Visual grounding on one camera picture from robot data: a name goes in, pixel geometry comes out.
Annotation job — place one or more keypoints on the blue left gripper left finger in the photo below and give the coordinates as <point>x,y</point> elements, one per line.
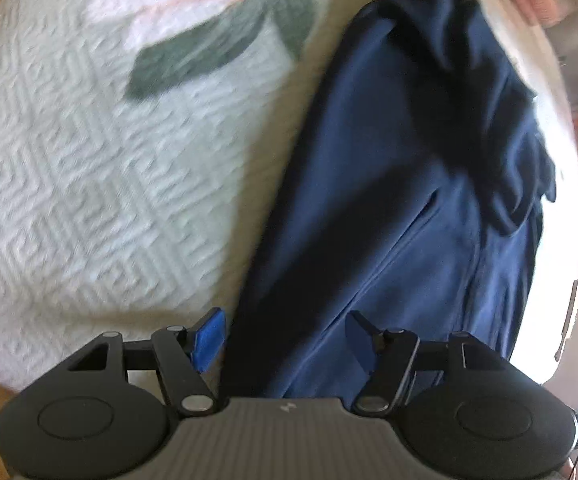
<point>182,355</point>

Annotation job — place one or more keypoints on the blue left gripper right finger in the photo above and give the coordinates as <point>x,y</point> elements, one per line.
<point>387,357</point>

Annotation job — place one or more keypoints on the navy zip hoodie white stripes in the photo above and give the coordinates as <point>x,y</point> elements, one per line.
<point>413,195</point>

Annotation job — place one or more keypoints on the floral quilted bedspread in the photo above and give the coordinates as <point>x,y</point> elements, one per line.
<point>143,144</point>

